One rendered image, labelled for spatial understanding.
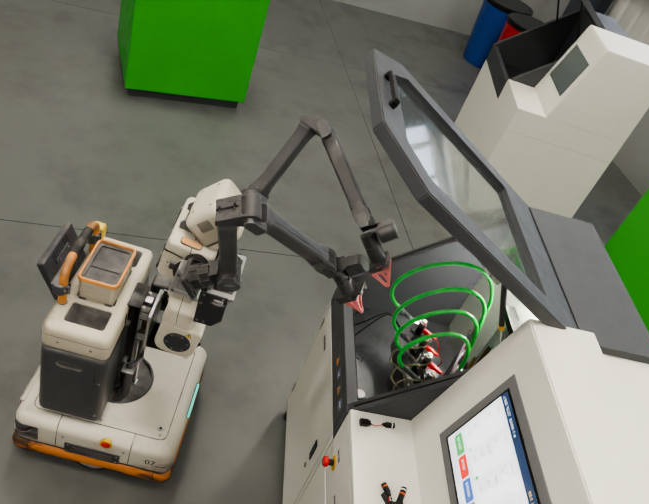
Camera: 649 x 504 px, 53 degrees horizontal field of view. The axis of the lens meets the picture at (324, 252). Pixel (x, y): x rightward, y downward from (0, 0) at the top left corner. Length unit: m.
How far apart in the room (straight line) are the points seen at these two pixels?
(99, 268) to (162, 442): 0.78
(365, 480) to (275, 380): 1.48
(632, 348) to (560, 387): 0.46
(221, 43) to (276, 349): 2.56
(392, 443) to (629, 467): 0.76
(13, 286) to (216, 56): 2.47
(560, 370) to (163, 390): 1.75
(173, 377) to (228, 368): 0.52
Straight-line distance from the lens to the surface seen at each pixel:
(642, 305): 5.12
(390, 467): 2.18
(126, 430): 2.86
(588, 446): 1.78
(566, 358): 1.96
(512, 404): 1.93
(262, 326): 3.72
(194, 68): 5.30
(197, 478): 3.11
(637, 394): 2.17
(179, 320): 2.49
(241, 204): 1.80
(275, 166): 2.43
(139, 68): 5.26
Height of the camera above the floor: 2.69
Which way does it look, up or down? 38 degrees down
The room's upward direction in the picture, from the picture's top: 22 degrees clockwise
